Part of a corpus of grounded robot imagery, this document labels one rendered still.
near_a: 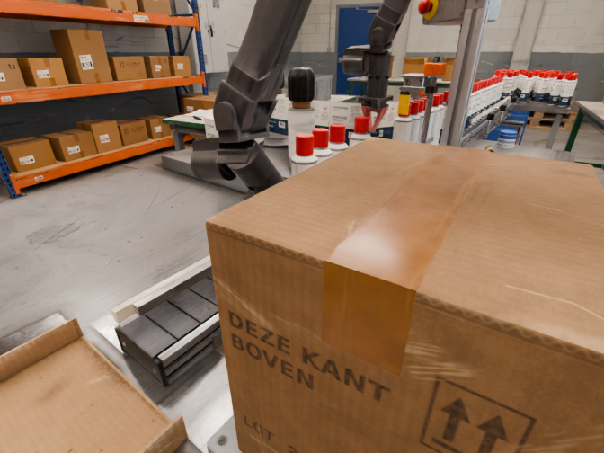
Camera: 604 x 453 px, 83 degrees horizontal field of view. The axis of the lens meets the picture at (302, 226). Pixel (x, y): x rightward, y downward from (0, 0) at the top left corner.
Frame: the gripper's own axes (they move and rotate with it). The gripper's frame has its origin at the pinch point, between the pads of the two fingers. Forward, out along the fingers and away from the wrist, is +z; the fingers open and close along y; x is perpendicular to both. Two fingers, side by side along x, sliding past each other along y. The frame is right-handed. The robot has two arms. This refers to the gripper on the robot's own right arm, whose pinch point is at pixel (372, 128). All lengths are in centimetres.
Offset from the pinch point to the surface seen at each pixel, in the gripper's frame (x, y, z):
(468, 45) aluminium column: 20.4, -4.7, -22.2
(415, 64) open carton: -172, -528, 8
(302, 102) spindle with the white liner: -19.9, 7.8, -6.1
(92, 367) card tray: 1, 85, 18
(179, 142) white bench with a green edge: -171, -51, 43
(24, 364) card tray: -6, 90, 17
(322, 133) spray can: 7.0, 38.4, -6.8
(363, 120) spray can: 7.2, 21.3, -6.6
